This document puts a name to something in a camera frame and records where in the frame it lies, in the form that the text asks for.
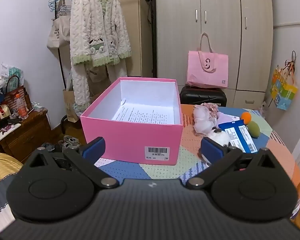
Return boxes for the grey scalloped blanket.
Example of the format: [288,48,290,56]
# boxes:
[0,172,23,233]

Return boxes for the beige canvas tote bag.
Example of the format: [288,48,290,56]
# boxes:
[46,0,72,49]

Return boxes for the green makeup sponge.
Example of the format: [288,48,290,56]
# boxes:
[247,121,261,137]

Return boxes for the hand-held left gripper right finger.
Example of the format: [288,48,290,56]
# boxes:
[185,137,277,190]

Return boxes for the pink tote bag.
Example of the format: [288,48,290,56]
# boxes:
[186,32,229,88]

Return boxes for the fluffy white pants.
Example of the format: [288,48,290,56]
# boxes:
[71,60,128,112]

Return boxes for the yellow blanket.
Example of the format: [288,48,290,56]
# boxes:
[0,152,23,193]

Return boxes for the white plush toy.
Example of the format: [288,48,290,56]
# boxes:
[199,127,232,167]

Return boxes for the black suitcase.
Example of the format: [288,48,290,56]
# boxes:
[179,85,227,108]

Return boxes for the pink cardboard box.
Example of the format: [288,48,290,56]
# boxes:
[80,77,183,165]

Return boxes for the colourful printed gift bag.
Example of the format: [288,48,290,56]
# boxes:
[269,65,298,111]

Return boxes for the woven basket bag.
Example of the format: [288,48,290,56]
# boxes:
[4,75,30,110]

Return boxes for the brown paper bag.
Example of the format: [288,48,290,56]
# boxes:
[63,75,80,123]

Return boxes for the plastic bag with green pack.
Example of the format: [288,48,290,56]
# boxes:
[0,64,24,80]

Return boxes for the black clothes rack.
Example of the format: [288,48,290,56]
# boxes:
[54,0,95,134]

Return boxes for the blue wipes packet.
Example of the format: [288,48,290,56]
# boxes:
[218,120,259,153]

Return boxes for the fluffy white green jacket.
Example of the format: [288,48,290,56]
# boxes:
[69,0,132,67]

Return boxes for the beige wardrobe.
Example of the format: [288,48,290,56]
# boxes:
[155,0,274,110]

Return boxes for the pair of shoes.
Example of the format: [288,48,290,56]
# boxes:
[41,135,80,153]

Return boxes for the orange drink bottle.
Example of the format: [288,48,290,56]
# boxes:
[16,94,29,120]

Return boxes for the printed paper sheet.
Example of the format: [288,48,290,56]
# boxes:
[112,105,175,125]

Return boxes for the wooden nightstand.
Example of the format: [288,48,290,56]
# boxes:
[0,109,52,163]

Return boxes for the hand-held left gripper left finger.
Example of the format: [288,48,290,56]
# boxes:
[24,137,119,189]

